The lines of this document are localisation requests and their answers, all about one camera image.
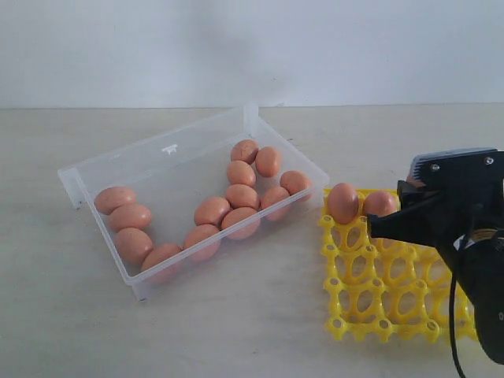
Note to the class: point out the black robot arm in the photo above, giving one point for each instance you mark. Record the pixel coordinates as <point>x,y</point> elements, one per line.
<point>482,283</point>

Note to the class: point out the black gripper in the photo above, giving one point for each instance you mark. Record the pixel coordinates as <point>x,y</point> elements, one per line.
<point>468,221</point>

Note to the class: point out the brown egg right edge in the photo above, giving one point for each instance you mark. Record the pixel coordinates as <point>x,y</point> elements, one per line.
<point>270,198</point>

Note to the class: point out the brown egg top back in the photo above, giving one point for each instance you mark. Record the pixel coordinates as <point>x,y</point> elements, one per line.
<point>245,150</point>

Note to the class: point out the clear plastic storage box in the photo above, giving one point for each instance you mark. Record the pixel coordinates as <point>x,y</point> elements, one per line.
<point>172,173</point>

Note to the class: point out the yellow plastic egg tray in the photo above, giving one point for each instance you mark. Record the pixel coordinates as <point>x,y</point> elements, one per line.
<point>382,287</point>

